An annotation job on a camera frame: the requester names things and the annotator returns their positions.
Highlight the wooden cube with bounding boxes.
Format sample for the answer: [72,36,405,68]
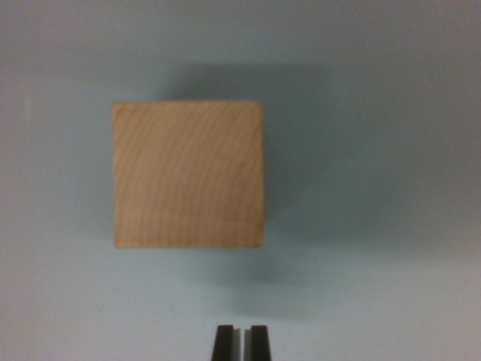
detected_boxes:
[110,100,266,250]

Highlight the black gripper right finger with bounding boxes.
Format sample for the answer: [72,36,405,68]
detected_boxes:
[243,325,273,361]

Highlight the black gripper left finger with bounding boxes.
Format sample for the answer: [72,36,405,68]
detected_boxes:
[210,325,242,361]

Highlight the white plastic tray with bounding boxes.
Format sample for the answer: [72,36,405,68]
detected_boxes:
[0,0,481,361]

